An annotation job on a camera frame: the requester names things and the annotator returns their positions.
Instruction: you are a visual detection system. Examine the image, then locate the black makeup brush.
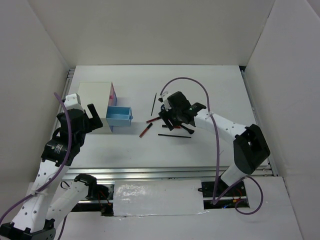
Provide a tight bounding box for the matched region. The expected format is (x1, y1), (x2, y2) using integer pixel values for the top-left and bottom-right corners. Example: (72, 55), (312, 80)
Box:
(174, 125), (195, 135)

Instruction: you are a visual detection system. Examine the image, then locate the aluminium table rail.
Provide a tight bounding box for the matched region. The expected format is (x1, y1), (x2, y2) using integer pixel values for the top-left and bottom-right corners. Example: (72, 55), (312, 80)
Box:
(62, 165), (273, 180)

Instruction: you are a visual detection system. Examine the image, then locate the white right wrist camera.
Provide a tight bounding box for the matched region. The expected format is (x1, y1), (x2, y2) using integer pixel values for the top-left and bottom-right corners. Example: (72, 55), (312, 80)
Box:
(158, 91), (170, 104)

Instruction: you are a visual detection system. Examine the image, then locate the long black eyeliner pencil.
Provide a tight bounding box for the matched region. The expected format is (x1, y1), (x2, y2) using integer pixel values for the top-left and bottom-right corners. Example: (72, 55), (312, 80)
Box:
(157, 133), (192, 139)

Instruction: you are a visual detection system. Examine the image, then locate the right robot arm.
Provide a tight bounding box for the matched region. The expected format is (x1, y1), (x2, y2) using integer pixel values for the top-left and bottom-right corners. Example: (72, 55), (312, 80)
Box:
(158, 91), (271, 196)

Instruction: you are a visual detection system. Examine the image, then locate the thin black makeup pencil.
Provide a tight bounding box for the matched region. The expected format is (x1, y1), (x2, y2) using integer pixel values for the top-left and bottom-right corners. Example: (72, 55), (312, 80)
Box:
(150, 92), (157, 117)

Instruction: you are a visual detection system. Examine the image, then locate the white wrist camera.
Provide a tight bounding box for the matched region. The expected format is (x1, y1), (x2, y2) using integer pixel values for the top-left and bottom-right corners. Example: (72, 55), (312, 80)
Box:
(64, 93), (83, 111)
(158, 91), (170, 104)

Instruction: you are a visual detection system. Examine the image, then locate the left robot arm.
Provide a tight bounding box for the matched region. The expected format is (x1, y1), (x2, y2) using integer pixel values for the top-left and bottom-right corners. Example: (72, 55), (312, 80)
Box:
(0, 104), (103, 240)

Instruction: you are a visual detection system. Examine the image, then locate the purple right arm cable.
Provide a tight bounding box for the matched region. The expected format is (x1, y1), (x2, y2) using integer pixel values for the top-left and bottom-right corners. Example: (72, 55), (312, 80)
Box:
(159, 76), (264, 215)

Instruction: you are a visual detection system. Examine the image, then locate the white drawer cabinet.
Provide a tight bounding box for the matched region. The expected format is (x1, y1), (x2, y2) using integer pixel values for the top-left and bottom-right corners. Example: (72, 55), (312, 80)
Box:
(77, 82), (113, 134)

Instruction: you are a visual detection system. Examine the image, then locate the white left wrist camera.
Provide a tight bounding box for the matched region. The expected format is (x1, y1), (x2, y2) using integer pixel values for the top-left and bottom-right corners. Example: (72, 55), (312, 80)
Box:
(64, 93), (83, 111)

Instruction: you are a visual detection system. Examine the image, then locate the blue drawer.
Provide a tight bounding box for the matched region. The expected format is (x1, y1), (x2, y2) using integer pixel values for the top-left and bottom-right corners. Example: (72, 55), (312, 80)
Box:
(106, 106), (133, 127)

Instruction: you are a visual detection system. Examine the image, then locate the pink drawer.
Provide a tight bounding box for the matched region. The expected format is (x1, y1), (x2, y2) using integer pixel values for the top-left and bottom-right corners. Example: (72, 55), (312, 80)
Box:
(108, 82), (118, 106)

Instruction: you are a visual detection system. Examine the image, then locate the white foam cover panel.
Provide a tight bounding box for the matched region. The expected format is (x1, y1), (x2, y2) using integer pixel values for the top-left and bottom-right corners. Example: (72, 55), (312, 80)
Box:
(113, 179), (205, 217)

